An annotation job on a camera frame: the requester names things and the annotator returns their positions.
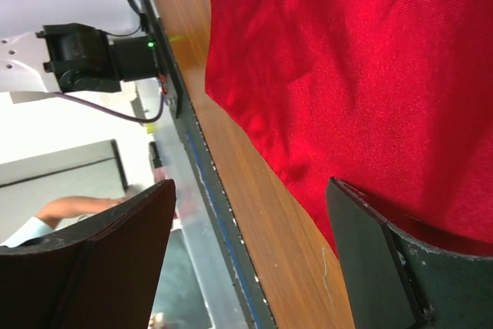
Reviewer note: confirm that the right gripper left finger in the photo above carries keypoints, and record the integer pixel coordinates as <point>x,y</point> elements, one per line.
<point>101,272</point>

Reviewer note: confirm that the red cloth napkin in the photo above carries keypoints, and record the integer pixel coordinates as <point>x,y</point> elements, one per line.
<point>393,97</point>

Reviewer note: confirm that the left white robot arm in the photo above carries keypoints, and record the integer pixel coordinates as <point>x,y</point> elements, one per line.
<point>74,57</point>

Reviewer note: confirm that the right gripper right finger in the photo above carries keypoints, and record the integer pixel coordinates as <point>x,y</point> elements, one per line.
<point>395,280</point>

